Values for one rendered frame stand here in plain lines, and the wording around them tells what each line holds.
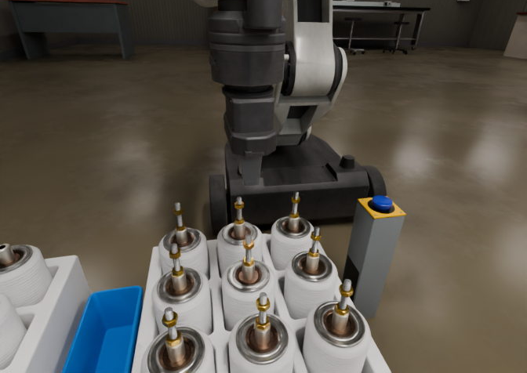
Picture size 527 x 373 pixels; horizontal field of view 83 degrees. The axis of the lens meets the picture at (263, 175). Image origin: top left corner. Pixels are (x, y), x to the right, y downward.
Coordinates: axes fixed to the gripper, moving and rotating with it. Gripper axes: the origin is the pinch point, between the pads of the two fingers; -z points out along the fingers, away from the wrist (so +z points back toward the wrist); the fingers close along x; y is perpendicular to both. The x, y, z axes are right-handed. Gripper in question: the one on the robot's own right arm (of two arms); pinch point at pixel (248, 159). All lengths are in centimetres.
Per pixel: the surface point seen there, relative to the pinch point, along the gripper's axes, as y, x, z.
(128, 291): -24.8, -13.9, -36.6
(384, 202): 29.0, -5.9, -14.9
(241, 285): -1.6, 2.2, -22.4
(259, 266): 2.2, -1.6, -22.5
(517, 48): 655, -494, -32
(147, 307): -18.6, -2.9, -29.9
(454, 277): 62, -10, -48
